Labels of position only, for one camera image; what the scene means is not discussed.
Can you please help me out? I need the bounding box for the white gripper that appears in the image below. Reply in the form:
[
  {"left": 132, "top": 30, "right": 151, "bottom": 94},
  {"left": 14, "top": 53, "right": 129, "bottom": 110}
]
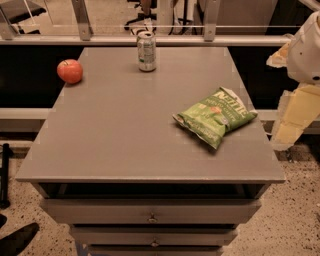
[{"left": 266, "top": 11, "right": 320, "bottom": 151}]

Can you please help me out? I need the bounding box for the top drawer metal knob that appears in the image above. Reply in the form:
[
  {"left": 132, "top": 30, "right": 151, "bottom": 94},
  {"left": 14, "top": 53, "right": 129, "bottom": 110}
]
[{"left": 147, "top": 213, "right": 158, "bottom": 224}]

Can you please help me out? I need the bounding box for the red apple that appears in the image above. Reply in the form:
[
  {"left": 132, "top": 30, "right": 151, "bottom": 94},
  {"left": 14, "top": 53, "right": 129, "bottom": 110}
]
[{"left": 57, "top": 59, "right": 83, "bottom": 84}]

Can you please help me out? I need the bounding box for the black office chair base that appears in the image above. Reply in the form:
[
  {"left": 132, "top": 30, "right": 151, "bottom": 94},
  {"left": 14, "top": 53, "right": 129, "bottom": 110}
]
[{"left": 124, "top": 0, "right": 157, "bottom": 31}]

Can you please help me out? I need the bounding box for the green kettle chips bag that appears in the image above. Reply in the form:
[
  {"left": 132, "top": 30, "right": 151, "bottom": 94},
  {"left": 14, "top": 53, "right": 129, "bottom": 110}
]
[{"left": 173, "top": 87, "right": 257, "bottom": 149}]

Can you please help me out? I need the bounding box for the drawer metal knob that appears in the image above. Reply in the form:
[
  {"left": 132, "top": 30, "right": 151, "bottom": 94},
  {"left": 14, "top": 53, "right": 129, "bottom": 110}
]
[
  {"left": 147, "top": 213, "right": 158, "bottom": 224},
  {"left": 150, "top": 238, "right": 160, "bottom": 248}
]

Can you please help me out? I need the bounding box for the metal glass railing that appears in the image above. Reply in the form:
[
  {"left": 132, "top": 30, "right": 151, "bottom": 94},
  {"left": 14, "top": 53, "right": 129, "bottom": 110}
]
[{"left": 0, "top": 0, "right": 320, "bottom": 47}]

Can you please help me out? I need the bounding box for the black stand at left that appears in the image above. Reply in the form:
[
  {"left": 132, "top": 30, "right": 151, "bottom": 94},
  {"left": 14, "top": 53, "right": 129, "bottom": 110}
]
[{"left": 0, "top": 143, "right": 13, "bottom": 209}]

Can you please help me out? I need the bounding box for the green white 7up can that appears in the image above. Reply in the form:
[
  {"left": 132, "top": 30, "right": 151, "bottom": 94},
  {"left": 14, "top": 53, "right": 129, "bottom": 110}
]
[{"left": 137, "top": 31, "right": 156, "bottom": 72}]

